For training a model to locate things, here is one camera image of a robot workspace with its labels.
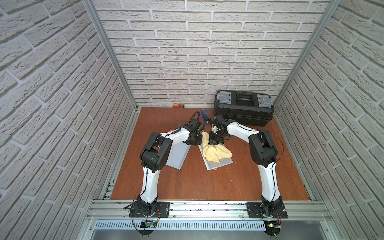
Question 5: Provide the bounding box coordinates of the yellow cleaning cloth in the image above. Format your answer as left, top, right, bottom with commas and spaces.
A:
201, 132, 233, 164

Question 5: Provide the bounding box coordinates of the white mesh document bag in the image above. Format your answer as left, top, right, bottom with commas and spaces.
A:
199, 145, 233, 171
166, 142, 191, 170

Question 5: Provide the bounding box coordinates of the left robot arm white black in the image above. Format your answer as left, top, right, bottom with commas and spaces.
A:
137, 126, 204, 217

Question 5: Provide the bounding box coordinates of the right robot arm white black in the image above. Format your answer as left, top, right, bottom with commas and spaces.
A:
209, 116, 283, 218

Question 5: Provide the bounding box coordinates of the blue tool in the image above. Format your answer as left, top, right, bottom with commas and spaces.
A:
201, 109, 210, 125

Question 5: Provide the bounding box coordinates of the orange black utility knife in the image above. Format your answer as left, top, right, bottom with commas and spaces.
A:
173, 104, 185, 108

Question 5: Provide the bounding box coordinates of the black plastic toolbox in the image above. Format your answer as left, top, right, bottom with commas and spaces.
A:
214, 90, 274, 127

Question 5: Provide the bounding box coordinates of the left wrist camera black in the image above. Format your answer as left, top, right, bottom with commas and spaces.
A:
185, 118, 205, 135

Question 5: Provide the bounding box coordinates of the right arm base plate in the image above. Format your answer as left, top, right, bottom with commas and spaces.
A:
246, 202, 288, 220

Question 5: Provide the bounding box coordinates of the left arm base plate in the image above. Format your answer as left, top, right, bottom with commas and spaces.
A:
129, 202, 171, 218

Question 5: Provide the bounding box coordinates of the aluminium front rail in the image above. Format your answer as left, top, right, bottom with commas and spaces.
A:
86, 200, 333, 221

